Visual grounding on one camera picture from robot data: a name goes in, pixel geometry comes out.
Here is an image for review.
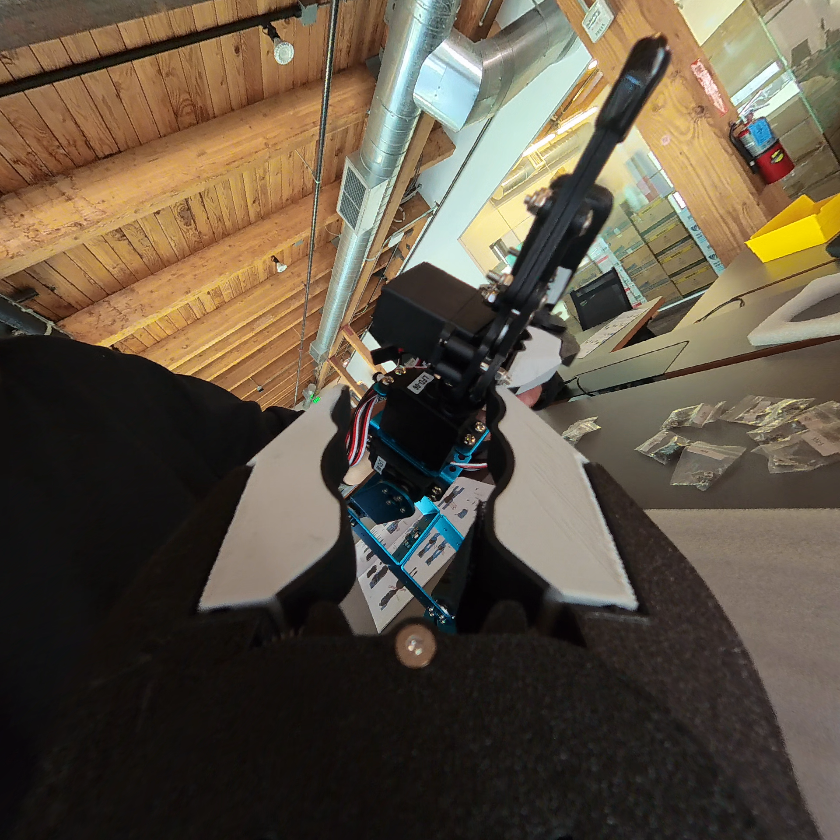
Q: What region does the printed instruction sheet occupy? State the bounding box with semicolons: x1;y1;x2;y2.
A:
354;478;496;632

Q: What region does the black monitor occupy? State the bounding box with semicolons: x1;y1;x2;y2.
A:
568;267;635;333

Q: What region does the white paper sheet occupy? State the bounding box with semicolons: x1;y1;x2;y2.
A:
577;307;658;359

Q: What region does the pile of small screw bags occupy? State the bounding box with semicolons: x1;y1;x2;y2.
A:
561;394;840;492

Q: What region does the white foam tray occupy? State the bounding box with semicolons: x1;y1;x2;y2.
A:
747;272;840;349

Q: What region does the yellow plastic bin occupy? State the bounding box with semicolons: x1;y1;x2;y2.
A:
745;193;840;263

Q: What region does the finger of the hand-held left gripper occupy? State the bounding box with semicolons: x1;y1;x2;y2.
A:
508;326;571;392

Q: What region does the silver ventilation duct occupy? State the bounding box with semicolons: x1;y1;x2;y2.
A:
308;0;592;362

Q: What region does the wooden post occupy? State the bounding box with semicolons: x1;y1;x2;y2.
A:
558;0;788;263

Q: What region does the red fire extinguisher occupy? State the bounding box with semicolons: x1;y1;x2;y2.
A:
728;112;796;186

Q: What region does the white wall sign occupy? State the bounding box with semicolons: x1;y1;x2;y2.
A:
579;0;616;44

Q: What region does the thin metal ceiling rod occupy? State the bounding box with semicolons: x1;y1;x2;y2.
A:
294;0;341;398

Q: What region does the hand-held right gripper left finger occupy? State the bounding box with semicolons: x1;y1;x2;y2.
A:
197;386;361;631

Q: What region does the stack of cardboard boxes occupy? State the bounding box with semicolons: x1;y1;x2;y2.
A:
584;190;724;304

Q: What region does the black ceiling track rail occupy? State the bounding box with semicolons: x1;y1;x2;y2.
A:
0;3;309;99

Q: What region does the blue and black toy robot arm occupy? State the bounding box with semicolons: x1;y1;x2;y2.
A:
338;36;672;634

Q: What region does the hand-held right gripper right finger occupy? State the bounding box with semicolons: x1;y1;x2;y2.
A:
467;386;640;621

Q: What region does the red wall sign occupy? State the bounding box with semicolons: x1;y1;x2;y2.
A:
689;59;731;117

